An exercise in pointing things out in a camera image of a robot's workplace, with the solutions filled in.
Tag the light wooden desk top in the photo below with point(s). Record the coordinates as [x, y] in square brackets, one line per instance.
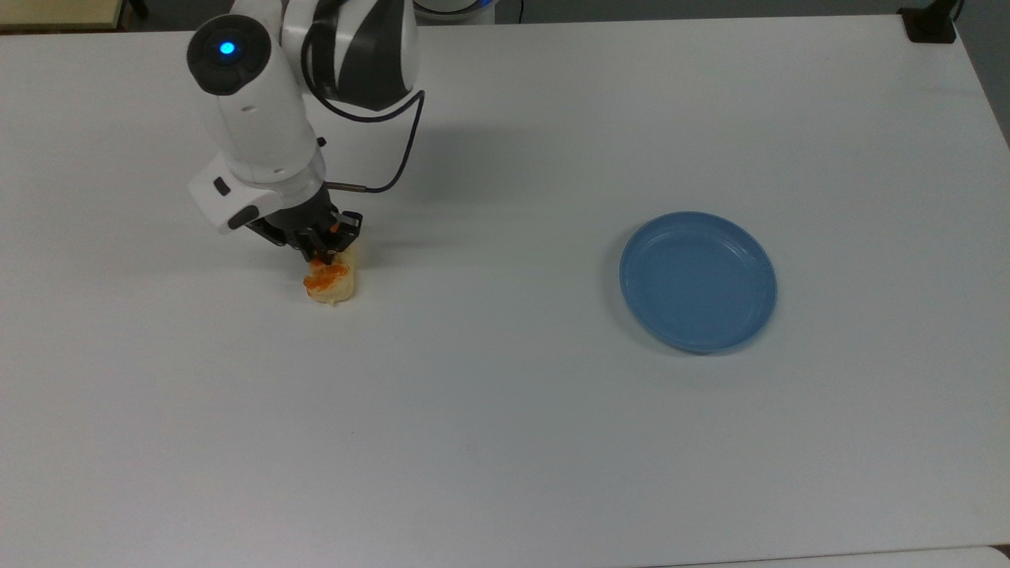
[55, 12]

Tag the black camera stand clamp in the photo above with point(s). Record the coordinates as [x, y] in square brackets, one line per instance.
[931, 24]

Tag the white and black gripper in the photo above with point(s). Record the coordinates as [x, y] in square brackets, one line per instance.
[252, 197]

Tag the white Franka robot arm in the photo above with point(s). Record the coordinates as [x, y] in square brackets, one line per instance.
[252, 118]

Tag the orange glazed bread roll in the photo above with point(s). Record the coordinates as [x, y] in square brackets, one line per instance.
[331, 280]

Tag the blue round plastic plate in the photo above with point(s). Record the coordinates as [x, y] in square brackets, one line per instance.
[698, 280]

